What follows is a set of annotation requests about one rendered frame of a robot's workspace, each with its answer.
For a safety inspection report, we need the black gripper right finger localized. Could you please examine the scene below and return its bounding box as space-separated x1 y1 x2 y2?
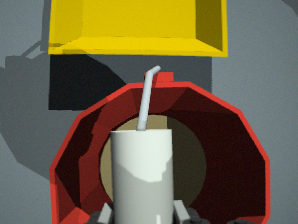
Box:
173 200 256 224

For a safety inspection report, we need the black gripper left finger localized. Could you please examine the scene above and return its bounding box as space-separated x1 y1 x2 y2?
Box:
83 203 114 224

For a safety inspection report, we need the yellow tray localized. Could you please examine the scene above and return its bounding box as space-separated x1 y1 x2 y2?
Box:
48 0 227 57

